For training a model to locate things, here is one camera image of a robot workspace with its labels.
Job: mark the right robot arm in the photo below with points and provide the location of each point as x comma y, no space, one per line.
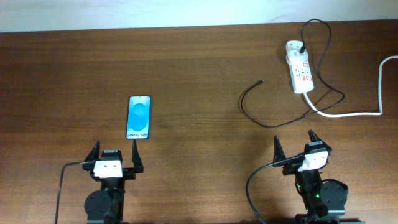
324,200

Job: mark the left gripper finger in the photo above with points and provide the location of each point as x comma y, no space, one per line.
94,154
136,159

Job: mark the blue Galaxy smartphone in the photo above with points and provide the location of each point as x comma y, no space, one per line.
138,117

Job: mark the white charger plug adapter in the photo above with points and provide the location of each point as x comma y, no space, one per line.
295,56

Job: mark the white power strip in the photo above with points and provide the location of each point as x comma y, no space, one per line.
301,76

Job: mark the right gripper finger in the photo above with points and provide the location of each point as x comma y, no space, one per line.
278,153
314,139

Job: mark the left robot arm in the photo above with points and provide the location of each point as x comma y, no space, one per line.
106,205

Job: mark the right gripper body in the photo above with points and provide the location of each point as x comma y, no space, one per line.
293,168

